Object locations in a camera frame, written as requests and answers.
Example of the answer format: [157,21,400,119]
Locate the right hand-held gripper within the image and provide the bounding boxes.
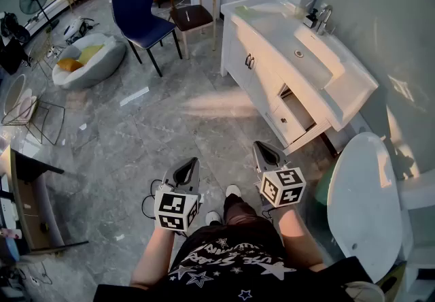
[252,140,307,208]

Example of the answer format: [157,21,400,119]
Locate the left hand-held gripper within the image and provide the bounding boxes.
[154,156,204,233]

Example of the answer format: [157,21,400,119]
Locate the person's right forearm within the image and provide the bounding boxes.
[277,205,324,273]

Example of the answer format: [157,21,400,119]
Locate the person's left forearm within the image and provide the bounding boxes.
[130,224,178,290]

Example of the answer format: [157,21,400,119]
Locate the black pump soap dispenser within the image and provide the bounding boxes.
[302,7,319,29]

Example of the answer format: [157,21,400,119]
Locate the white shoe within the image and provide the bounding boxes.
[205,210,222,227]
[225,184,243,199]

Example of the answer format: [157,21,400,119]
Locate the green bin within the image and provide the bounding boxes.
[313,163,336,207]

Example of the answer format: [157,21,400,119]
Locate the person's dark trouser leg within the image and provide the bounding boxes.
[222,192,260,227]

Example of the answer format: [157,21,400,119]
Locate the white vanity cabinet with sink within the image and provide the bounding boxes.
[220,0,380,156]

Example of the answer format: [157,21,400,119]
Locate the white paper strip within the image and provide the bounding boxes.
[119,86,151,107]

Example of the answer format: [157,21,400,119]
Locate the white toilet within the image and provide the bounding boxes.
[326,131,435,284]

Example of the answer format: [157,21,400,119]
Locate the black star-print shirt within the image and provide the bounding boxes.
[92,224,377,302]

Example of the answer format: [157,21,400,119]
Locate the grey bean bag seat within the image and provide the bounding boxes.
[51,32,127,90]

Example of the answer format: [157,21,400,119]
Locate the chrome faucet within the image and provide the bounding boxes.
[315,4,336,36]

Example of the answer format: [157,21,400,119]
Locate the black desk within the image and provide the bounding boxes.
[0,145,90,263]

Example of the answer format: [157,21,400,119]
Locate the yellow cushion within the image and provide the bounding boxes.
[77,44,105,65]

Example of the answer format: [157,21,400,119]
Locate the wooden chair with brown seat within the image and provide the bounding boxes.
[169,0,218,61]

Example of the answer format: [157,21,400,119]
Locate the orange cushion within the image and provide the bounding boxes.
[56,58,84,73]

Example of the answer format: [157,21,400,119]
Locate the dark blue chair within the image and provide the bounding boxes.
[111,0,184,78]

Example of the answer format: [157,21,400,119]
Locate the white handheld appliance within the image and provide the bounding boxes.
[63,17,86,40]

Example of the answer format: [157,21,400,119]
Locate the black backpack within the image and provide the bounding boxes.
[0,12,32,45]

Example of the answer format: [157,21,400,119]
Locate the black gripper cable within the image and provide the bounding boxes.
[141,179,164,220]

